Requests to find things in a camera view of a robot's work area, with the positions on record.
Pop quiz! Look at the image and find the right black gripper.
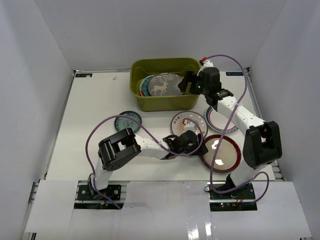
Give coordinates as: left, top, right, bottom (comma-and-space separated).
178, 71, 210, 96

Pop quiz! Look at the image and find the grey deer snowflake plate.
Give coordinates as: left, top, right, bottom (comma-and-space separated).
148, 73, 183, 97

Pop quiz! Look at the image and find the teal scalloped plate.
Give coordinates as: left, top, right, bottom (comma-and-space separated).
139, 74, 156, 97

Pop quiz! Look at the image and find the beige plate dark red rim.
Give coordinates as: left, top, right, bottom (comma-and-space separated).
201, 134, 242, 174

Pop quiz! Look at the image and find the red and teal floral plate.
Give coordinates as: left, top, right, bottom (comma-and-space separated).
139, 89, 145, 97

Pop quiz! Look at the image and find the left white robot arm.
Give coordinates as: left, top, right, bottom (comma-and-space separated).
88, 128, 209, 200

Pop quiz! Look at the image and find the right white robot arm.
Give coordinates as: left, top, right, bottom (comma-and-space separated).
178, 66, 282, 200

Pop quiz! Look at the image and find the olive green plastic bin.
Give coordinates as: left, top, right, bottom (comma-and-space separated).
129, 57, 200, 112

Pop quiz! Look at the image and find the white orange sunburst plate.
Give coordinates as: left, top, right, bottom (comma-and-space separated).
170, 111, 209, 138

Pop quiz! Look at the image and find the white plate green rim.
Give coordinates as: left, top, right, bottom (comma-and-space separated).
205, 106, 229, 133

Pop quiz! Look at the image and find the right table corner label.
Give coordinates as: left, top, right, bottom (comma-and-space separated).
225, 71, 244, 77

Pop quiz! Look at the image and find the table corner label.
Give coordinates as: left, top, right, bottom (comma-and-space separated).
75, 73, 93, 78
225, 71, 244, 77

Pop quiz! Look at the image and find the small blue patterned plate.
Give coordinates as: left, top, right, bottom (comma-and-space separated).
114, 111, 143, 133

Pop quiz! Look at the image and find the left table corner label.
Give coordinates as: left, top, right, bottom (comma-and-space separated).
75, 73, 93, 78

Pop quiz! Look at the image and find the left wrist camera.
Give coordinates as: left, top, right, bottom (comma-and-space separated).
183, 124, 197, 133

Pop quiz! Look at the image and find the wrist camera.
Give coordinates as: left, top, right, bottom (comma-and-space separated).
183, 124, 197, 133
199, 57, 214, 69

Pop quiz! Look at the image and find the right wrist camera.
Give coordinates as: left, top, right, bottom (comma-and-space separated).
199, 57, 214, 69

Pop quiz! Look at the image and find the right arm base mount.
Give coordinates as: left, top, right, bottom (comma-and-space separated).
204, 183, 258, 212

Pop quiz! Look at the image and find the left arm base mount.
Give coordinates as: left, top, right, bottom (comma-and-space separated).
74, 184, 126, 210

